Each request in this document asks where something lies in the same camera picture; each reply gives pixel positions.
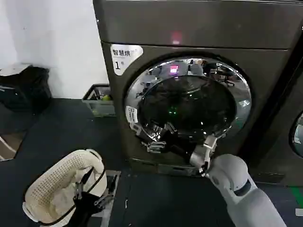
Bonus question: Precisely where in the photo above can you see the round glass dryer door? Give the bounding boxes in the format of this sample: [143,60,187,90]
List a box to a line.
[288,110,303,159]
[123,53,252,162]

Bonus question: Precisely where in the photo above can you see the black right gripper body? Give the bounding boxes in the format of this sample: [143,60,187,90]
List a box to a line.
[162,130,197,160]

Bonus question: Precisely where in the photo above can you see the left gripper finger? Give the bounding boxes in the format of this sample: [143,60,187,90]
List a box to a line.
[94,175,118,210]
[72,168,94,201]

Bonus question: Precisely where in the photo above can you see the grey front-load dryer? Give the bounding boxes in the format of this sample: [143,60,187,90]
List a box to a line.
[248,53,303,188]
[92,0,303,177]

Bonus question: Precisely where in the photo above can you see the brown flat board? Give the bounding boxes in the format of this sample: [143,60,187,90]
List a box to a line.
[0,132,27,162]

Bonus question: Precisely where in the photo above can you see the black bag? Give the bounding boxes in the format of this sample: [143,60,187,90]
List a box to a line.
[0,65,53,112]

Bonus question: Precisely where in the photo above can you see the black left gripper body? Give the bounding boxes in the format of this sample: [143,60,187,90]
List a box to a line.
[68,191,105,227]

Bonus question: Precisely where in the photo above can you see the grey plastic crate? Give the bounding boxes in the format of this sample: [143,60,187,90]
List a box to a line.
[81,83,117,117]

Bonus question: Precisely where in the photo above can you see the white perforated laundry basket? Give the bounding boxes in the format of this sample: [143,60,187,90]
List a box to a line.
[22,148,106,224]

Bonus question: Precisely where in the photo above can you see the white cloth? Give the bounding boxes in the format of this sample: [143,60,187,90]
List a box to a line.
[51,163,105,216]

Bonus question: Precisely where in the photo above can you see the grey metal floor plate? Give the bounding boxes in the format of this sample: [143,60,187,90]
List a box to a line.
[90,169,122,218]

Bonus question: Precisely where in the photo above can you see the white number sticker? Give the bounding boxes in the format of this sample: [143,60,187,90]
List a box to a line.
[110,44,144,77]

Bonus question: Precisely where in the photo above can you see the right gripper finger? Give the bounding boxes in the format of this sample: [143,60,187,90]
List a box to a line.
[160,122,178,138]
[141,139,167,154]

